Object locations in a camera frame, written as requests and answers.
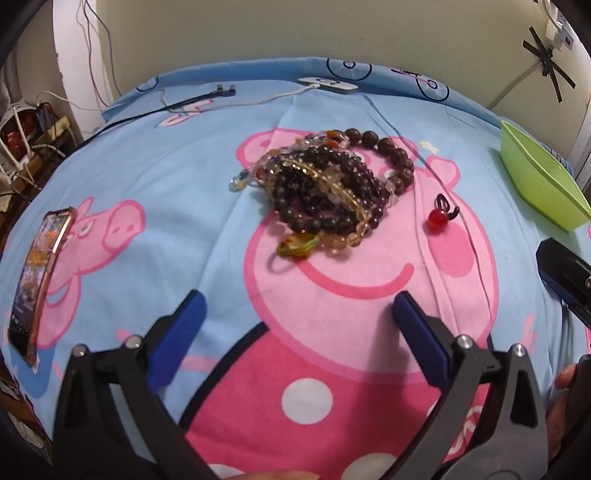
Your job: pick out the white wall power strip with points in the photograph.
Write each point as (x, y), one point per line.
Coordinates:
(561, 27)

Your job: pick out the person's left hand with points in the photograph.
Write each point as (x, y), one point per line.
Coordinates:
(281, 476)

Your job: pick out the blue cartoon pig printed blanket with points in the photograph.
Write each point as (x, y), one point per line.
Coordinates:
(161, 194)

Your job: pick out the person's right hand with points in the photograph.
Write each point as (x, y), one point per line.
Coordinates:
(556, 415)

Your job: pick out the black tape cross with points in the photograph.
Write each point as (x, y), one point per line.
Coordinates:
(547, 57)

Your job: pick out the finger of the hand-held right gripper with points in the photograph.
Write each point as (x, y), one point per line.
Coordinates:
(561, 267)

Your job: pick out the white router with antennas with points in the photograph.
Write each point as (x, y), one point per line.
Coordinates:
(16, 152)

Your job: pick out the red bead charm black loop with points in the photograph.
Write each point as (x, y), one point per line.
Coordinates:
(435, 219)

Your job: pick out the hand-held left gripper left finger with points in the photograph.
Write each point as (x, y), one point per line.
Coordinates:
(178, 341)

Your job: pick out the smartphone with pink case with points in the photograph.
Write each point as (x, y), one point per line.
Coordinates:
(34, 281)

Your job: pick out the green plastic basket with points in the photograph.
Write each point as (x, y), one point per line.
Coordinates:
(540, 175)

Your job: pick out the beige power strip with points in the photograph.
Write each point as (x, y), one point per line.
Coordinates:
(53, 129)

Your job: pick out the white charger box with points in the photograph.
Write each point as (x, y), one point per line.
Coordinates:
(328, 84)

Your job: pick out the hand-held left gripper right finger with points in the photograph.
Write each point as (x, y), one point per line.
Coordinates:
(422, 341)

